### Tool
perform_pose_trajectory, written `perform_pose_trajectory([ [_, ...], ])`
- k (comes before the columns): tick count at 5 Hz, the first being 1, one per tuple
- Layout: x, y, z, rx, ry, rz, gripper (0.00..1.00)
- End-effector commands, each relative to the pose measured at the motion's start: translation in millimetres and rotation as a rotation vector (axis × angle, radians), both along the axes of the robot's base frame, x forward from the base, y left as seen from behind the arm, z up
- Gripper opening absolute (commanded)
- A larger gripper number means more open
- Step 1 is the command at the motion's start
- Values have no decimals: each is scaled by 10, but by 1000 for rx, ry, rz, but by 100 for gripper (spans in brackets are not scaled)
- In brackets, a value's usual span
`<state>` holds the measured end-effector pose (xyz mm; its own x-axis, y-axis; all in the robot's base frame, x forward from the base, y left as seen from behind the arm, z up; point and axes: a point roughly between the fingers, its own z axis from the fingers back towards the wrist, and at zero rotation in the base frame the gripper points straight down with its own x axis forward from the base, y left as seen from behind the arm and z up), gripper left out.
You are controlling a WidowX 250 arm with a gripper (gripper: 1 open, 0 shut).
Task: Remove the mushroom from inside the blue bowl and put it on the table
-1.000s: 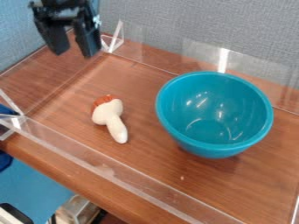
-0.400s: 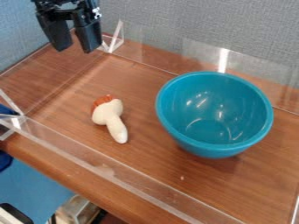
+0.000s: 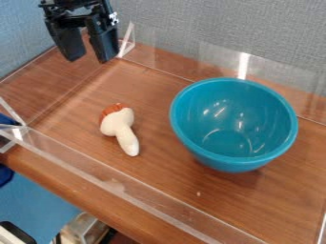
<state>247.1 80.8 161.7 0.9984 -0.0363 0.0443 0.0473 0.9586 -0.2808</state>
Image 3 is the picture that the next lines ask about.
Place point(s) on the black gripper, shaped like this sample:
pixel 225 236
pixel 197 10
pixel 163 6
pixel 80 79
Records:
pixel 66 15

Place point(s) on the white brown-capped toy mushroom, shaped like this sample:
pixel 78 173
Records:
pixel 115 122

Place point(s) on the blue plastic bowl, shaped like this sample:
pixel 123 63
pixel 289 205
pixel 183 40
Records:
pixel 234 123

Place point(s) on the clear acrylic front barrier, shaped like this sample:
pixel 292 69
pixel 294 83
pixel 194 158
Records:
pixel 143 212

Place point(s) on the clear acrylic back panel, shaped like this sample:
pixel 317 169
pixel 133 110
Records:
pixel 194 60

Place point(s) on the black white device below table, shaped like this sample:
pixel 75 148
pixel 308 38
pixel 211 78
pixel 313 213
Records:
pixel 12 235

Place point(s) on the clear acrylic corner bracket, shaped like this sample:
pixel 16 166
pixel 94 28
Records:
pixel 127 42

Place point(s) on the metal table frame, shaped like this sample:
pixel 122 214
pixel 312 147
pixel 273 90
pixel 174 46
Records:
pixel 84 230

